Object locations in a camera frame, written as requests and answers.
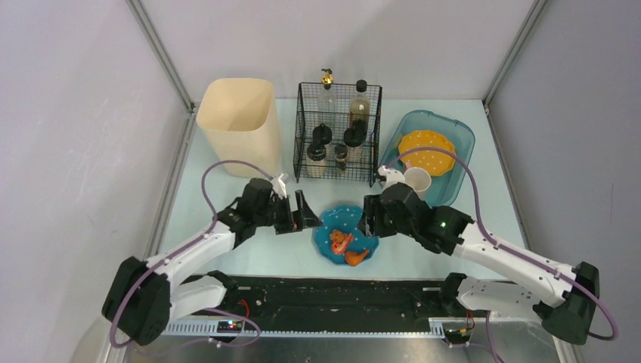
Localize blue dotted plate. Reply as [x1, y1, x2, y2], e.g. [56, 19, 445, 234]
[312, 205, 379, 265]

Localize pink white mug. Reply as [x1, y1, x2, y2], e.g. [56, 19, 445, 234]
[404, 167, 432, 200]

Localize spice jar black lid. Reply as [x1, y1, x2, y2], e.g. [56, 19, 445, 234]
[343, 119, 367, 163]
[312, 123, 333, 146]
[306, 142, 327, 178]

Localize yellow dotted plate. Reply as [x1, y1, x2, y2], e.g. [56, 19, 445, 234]
[398, 130, 456, 177]

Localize small pepper shaker jar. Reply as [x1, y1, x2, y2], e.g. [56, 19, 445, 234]
[334, 144, 348, 172]

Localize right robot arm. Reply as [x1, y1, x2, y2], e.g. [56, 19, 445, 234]
[358, 183, 599, 345]

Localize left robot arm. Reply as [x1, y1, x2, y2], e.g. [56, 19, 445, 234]
[101, 178, 322, 346]

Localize food scraps on blue plate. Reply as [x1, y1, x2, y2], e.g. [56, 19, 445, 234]
[329, 230, 370, 267]

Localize teal plastic basin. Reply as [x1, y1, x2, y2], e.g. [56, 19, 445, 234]
[381, 110, 475, 206]

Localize brown sauce bottle black cap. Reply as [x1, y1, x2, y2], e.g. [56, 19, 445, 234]
[349, 79, 370, 132]

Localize beige plastic bin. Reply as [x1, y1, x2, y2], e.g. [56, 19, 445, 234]
[196, 78, 282, 175]

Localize clear bottle gold pump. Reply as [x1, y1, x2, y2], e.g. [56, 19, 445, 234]
[317, 68, 336, 113]

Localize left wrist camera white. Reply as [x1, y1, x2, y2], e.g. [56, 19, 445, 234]
[270, 172, 290, 199]

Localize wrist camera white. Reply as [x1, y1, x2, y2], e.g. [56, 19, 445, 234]
[376, 166, 405, 191]
[270, 172, 290, 199]

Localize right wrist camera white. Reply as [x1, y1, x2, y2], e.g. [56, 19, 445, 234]
[376, 166, 405, 191]

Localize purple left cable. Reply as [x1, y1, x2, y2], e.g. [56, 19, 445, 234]
[109, 160, 277, 349]

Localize purple cable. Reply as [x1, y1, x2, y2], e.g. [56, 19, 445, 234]
[109, 160, 277, 349]
[382, 147, 619, 363]

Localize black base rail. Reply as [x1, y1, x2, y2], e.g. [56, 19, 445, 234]
[219, 275, 469, 335]

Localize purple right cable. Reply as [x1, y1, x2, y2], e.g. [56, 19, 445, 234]
[382, 147, 619, 363]

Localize black wire basket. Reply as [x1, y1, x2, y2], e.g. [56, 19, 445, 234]
[293, 82, 382, 186]

